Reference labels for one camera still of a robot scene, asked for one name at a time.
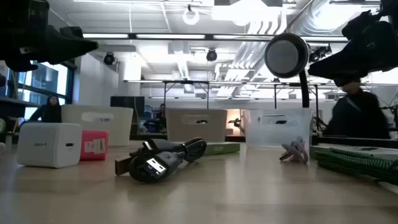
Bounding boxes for pink charger cube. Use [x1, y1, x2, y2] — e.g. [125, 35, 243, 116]
[80, 129, 109, 162]

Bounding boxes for black desk lamp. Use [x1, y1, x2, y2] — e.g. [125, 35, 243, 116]
[264, 33, 311, 109]

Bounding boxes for dark side desk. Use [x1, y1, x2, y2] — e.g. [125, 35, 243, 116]
[0, 96, 27, 118]

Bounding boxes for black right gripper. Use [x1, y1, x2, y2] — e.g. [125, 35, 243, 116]
[307, 0, 398, 80]

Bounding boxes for white charger cube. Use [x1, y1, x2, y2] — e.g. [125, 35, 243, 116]
[17, 122, 83, 169]

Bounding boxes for black USB cable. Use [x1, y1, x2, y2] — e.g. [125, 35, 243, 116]
[136, 137, 208, 163]
[114, 148, 188, 184]

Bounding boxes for white Acer card reader box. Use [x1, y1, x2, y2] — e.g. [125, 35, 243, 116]
[310, 143, 398, 196]
[203, 142, 241, 157]

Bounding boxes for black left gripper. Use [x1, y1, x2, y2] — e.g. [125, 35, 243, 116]
[0, 0, 99, 72]

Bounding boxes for green braided cable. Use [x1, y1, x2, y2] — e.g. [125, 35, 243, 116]
[313, 147, 398, 185]

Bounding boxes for black ceiling track lights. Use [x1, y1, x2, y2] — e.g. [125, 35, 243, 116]
[309, 44, 332, 63]

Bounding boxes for white ring ceiling light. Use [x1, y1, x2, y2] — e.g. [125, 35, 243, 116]
[182, 8, 200, 26]

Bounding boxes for white plastic bin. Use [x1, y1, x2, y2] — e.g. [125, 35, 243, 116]
[61, 104, 134, 147]

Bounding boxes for clear plastic bin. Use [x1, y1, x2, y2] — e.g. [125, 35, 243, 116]
[243, 108, 313, 149]

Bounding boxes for grey plastic bin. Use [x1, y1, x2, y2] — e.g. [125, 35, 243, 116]
[165, 108, 228, 143]

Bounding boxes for person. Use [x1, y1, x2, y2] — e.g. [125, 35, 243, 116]
[155, 103, 167, 133]
[323, 77, 391, 140]
[29, 94, 62, 123]

